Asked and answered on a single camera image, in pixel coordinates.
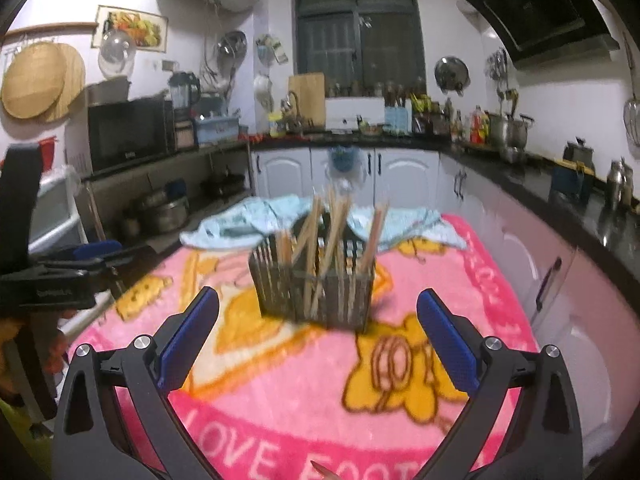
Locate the red plastic basin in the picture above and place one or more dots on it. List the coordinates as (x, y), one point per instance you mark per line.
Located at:
(47, 152)

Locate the dark framed window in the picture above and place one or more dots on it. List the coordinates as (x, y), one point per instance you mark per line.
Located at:
(357, 25)

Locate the small pot with black lid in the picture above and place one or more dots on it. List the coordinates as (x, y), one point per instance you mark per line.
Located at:
(580, 152)

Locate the steel pot lid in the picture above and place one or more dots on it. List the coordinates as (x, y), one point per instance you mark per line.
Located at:
(451, 74)

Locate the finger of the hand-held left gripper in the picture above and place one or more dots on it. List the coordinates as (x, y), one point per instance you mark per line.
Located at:
(132, 265)
(95, 250)

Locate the green plastic utensil holder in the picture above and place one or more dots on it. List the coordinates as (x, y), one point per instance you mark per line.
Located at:
(310, 295)

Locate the hanging white pot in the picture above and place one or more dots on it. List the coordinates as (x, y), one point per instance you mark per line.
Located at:
(263, 91)

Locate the black microwave oven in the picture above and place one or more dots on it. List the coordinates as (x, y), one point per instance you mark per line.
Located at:
(127, 135)

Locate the wooden rolling pin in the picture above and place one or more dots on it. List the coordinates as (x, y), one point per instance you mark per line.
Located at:
(50, 28)

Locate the blue knife block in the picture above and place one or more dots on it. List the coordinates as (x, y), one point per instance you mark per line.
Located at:
(397, 119)

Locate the person's left hand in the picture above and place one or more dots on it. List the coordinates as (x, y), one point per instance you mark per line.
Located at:
(61, 342)

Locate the hanging steel bowl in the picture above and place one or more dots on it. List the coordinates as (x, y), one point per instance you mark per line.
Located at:
(232, 46)

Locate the large steel pot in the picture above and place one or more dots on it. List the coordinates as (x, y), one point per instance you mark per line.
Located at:
(510, 132)

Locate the hanging blue plastic bag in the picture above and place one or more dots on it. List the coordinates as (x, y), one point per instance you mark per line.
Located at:
(344, 165)

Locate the metal pot with lid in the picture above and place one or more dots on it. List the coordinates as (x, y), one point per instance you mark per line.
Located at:
(162, 215)

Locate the round bamboo tray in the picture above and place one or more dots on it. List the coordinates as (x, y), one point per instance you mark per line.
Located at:
(32, 80)

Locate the wooden cutting board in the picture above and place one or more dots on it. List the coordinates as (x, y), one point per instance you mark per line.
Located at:
(307, 97)

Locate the blue dish basket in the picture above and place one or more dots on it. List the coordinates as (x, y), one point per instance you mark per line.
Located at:
(216, 130)

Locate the bunch of bamboo chopsticks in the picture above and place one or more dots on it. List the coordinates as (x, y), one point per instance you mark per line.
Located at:
(315, 240)

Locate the kitchen faucet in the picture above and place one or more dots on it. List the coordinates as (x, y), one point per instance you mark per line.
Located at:
(290, 112)

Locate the black range hood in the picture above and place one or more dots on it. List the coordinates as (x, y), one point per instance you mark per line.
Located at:
(535, 10)

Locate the fruit wall poster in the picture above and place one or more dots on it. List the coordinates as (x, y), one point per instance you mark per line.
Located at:
(147, 27)

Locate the group of condiment bottles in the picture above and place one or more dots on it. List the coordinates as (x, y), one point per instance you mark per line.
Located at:
(470, 127)

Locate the light blue cloth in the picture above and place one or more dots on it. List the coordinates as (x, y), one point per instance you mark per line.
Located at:
(235, 222)

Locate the black blender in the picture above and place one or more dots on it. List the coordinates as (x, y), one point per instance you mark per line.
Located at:
(184, 92)

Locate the round wooden board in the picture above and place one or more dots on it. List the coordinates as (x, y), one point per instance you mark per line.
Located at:
(75, 80)

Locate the blue square container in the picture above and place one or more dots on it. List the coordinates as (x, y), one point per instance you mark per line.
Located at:
(570, 180)

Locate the pink printed blanket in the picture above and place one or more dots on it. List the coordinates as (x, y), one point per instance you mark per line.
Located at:
(300, 385)

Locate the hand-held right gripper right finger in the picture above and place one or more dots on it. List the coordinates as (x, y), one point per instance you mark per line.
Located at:
(446, 340)

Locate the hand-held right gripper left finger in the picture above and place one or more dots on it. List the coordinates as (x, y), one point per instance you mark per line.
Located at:
(187, 340)

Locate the white plastic drawer unit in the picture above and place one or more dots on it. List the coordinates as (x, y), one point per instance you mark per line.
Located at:
(55, 210)

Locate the steel kettle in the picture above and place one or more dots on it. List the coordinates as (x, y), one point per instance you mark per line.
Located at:
(619, 185)

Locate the glass pot lid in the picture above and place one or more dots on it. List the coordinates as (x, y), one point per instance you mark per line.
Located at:
(117, 52)

